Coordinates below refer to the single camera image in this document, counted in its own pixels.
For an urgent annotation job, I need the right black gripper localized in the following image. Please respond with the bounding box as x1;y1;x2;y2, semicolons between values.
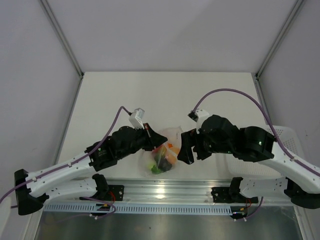
177;128;234;165

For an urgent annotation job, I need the orange peach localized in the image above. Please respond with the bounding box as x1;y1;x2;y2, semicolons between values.
165;146;180;165

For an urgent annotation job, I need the left aluminium corner post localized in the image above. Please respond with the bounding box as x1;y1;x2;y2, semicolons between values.
38;0;84;79

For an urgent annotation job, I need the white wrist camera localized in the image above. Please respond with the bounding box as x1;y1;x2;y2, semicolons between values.
129;108;145;129
188;108;210;123

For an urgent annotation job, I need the aluminium corner post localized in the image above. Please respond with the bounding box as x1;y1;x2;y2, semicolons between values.
255;0;307;81
38;0;84;79

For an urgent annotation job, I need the dark purple fruit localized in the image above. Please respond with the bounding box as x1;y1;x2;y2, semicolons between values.
158;160;173;173

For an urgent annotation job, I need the green leafy vegetable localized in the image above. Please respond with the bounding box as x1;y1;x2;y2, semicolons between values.
148;163;163;175

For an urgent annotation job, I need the white slotted cable duct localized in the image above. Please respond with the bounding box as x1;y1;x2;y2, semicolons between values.
44;202;233;216

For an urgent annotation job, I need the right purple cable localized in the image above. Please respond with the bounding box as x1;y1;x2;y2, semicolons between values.
193;88;320;221

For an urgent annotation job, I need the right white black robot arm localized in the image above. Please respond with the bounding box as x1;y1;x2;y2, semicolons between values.
177;115;320;210

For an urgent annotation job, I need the green orange mango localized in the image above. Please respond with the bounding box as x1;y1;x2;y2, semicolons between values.
152;146;167;164

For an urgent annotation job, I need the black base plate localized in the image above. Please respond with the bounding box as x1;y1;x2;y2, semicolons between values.
211;186;259;205
79;184;125;202

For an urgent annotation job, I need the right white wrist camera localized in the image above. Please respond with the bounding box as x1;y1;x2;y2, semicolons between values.
188;108;210;123

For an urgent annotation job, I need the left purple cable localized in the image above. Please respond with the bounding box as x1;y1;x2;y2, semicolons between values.
0;106;133;221

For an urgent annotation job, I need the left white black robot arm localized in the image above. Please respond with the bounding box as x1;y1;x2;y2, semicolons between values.
14;123;168;216

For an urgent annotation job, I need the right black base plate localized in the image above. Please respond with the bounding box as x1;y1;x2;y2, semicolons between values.
211;186;259;205

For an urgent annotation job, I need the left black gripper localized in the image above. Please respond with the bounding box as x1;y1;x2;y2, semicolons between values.
117;123;168;160

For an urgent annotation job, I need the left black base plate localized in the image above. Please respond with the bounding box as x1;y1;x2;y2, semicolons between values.
79;184;125;202

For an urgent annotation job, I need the white perforated plastic basket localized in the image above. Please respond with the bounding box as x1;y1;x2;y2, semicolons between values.
224;124;301;180

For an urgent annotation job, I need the purple cable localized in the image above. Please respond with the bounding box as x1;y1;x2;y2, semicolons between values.
193;88;320;221
0;106;133;221

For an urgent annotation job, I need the aluminium rail frame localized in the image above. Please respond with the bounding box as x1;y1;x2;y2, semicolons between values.
33;178;307;206

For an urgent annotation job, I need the clear zip top bag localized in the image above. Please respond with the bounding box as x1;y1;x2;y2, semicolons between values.
138;126;183;178

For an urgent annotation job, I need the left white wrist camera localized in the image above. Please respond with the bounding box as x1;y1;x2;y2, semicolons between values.
129;108;145;129

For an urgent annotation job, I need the right aluminium corner post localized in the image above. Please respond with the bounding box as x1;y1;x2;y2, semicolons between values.
255;0;307;81

